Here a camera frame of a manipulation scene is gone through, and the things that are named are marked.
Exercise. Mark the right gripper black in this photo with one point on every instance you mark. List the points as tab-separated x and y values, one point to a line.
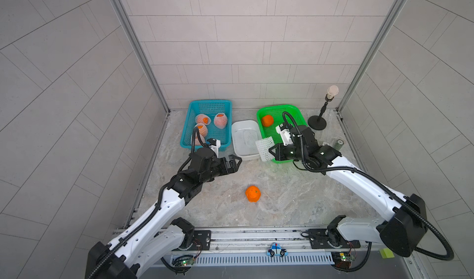
279	155

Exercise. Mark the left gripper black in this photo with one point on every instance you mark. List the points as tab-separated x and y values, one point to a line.
223	170

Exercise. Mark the white foam net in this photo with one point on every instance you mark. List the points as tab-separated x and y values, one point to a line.
250	137
263	146

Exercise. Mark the netted orange front corner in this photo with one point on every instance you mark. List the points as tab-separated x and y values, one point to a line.
197	140

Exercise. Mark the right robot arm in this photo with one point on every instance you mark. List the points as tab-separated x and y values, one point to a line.
404	227

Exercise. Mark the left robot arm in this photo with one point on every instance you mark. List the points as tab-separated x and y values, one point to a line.
173	197

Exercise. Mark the white plastic tub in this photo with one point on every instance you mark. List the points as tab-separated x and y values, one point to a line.
237	138

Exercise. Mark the green plastic basket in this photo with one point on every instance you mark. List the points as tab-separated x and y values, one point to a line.
286	113

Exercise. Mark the black stand with bulb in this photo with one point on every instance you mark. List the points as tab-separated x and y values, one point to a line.
318	122

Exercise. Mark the teal plastic basket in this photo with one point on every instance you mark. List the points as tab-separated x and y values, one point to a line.
210	108

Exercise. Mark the toy car sticker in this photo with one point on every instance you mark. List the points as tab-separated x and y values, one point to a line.
276	250

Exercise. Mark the left circuit board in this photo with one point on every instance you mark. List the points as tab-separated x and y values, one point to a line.
184	261

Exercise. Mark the circuit board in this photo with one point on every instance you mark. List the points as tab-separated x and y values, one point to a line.
342	260
184	261

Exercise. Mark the right circuit board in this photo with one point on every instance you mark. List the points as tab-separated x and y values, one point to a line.
342	260

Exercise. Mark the green sticky note block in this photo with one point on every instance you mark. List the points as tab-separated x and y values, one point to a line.
386	253

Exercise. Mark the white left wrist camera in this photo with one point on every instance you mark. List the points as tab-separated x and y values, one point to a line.
214	145

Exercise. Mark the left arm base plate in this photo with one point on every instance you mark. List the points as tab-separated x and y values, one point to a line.
201	241

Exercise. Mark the aluminium front rail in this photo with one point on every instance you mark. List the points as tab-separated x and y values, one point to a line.
247	242

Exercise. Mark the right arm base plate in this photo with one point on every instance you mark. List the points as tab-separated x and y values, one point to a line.
321	238

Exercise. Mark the aluminium corner post right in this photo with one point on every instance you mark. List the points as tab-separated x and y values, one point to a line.
387	24

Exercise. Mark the aluminium corner post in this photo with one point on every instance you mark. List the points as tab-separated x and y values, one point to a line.
387	24
123	18

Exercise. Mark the aluminium corner post left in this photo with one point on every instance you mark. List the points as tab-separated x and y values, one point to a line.
123	18

